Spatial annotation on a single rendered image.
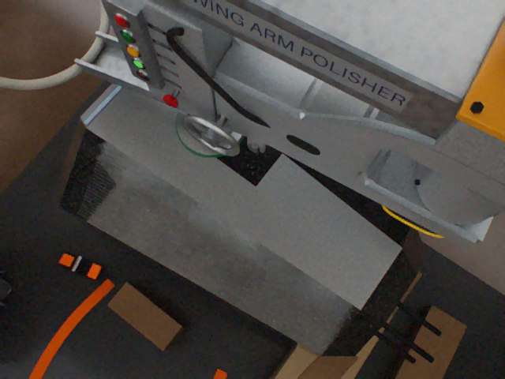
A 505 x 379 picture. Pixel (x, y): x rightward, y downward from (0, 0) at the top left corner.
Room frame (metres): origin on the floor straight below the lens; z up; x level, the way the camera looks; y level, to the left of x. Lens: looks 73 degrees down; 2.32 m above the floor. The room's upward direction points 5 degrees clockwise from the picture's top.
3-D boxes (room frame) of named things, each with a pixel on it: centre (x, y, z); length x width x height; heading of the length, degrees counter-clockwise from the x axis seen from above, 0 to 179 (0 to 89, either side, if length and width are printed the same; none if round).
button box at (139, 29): (0.58, 0.28, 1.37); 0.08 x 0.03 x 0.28; 66
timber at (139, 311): (0.08, 0.42, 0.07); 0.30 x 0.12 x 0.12; 58
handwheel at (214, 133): (0.49, 0.11, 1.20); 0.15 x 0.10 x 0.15; 66
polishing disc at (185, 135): (0.65, 0.17, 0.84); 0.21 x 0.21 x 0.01
